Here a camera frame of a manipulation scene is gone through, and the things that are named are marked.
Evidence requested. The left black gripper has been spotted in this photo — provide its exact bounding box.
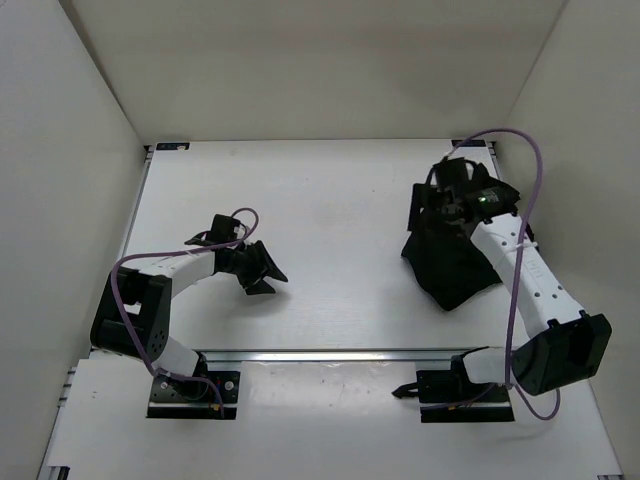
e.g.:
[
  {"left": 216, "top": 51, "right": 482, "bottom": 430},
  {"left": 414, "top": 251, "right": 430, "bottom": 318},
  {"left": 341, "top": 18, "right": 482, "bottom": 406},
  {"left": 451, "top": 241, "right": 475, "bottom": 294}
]
[{"left": 222, "top": 239, "right": 288, "bottom": 295}]

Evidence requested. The black pleated skirt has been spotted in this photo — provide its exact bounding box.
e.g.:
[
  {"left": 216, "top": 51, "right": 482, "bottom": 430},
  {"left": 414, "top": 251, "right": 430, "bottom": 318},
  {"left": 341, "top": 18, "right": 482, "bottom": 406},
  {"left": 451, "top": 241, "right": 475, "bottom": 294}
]
[{"left": 401, "top": 181, "right": 501, "bottom": 311}]

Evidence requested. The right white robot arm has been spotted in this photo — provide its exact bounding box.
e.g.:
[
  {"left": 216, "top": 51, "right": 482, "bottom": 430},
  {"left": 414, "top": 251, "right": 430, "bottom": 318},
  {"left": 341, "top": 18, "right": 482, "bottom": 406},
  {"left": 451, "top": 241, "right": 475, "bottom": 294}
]
[{"left": 426, "top": 157, "right": 612, "bottom": 401}]

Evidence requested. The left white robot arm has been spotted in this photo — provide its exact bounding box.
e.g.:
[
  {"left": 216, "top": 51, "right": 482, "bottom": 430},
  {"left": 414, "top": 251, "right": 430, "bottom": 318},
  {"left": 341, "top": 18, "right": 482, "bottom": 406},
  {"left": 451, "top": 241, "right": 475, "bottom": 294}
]
[{"left": 90, "top": 241, "right": 288, "bottom": 398}]

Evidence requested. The right corner label sticker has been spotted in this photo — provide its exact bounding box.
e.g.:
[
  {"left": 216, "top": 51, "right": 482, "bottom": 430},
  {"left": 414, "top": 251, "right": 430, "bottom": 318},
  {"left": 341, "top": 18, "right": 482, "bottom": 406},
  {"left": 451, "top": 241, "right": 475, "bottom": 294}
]
[{"left": 451, "top": 139, "right": 486, "bottom": 148}]

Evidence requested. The corner label sticker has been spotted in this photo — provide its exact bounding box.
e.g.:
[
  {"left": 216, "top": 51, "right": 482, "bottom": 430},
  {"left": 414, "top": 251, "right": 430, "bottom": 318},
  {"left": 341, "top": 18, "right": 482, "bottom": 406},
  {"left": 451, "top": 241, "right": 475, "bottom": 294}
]
[
  {"left": 451, "top": 139, "right": 486, "bottom": 148},
  {"left": 155, "top": 142, "right": 190, "bottom": 151}
]

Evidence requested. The left corner label sticker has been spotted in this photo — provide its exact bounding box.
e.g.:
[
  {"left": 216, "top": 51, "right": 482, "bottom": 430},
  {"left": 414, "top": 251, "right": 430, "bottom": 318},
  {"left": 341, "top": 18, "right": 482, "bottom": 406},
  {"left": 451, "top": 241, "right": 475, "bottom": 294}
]
[{"left": 155, "top": 142, "right": 190, "bottom": 151}]

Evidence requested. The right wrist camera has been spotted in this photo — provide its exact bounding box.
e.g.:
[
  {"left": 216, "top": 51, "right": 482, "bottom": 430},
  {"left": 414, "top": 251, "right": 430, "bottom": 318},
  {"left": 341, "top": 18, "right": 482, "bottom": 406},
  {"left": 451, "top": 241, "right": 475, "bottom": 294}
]
[{"left": 426, "top": 157, "right": 476, "bottom": 191}]

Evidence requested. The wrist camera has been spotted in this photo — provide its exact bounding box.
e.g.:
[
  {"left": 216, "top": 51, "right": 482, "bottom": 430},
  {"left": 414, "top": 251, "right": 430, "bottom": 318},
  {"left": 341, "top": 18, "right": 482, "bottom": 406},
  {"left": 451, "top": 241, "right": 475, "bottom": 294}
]
[
  {"left": 185, "top": 214, "right": 241, "bottom": 247},
  {"left": 426, "top": 157, "right": 476, "bottom": 191}
]

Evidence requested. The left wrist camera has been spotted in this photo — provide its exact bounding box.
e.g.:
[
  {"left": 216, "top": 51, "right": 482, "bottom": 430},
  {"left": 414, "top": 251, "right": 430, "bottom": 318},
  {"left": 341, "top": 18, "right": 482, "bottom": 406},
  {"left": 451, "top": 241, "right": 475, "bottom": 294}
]
[{"left": 185, "top": 214, "right": 241, "bottom": 247}]

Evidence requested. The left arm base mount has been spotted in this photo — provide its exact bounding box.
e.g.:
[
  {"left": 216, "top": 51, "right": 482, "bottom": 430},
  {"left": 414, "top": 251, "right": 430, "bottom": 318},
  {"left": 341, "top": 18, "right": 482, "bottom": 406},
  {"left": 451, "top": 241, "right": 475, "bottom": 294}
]
[{"left": 146, "top": 368, "right": 241, "bottom": 420}]

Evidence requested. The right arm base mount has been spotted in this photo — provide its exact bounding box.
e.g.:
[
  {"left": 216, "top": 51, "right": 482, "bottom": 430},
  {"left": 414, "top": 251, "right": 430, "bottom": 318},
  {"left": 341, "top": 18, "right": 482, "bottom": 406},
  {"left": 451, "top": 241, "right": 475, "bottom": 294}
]
[{"left": 392, "top": 370, "right": 515, "bottom": 424}]

